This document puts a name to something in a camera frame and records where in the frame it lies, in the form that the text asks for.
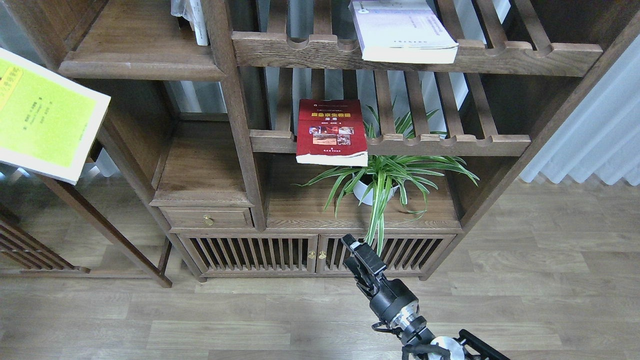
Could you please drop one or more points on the white rolled papers in plastic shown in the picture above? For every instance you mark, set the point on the white rolled papers in plastic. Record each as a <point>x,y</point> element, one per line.
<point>192,12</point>

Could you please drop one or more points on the wooden side table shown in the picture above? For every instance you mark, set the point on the wooden side table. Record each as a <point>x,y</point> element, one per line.
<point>35,259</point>

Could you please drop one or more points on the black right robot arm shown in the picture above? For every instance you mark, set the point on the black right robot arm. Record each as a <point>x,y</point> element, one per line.
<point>430,347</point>

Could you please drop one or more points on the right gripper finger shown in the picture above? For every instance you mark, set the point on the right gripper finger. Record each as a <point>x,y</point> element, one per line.
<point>366,255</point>
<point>365,281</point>

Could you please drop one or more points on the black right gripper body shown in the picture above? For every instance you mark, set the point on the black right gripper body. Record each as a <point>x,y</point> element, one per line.
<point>397,309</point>

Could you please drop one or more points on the slatted cabinet door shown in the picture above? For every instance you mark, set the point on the slatted cabinet door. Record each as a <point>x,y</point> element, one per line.
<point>253,255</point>
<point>405,255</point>

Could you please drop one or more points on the white curtain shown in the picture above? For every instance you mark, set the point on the white curtain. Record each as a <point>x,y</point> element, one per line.
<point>602,135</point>

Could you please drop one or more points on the white purple cover book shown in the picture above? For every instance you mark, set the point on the white purple cover book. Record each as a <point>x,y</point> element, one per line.
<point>405,31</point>

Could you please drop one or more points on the small wooden drawer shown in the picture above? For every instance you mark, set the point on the small wooden drawer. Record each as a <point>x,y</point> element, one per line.
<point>207,217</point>

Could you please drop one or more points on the dark wooden bookshelf unit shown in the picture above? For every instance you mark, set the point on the dark wooden bookshelf unit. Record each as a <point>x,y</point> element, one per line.
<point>194,126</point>

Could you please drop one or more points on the green spider plant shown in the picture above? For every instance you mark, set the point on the green spider plant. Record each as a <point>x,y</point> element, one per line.
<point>382,177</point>

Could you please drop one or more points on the left slatted cabinet door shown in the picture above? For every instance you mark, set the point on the left slatted cabinet door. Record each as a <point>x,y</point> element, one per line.
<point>253,255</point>

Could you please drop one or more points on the yellow green cover book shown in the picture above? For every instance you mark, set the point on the yellow green cover book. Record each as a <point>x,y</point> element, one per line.
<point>48,123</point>

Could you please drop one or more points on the right slatted cabinet door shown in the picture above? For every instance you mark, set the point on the right slatted cabinet door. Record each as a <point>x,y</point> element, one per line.
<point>405,255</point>

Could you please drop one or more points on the red cover book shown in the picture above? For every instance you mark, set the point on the red cover book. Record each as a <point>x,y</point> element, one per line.
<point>331,133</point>

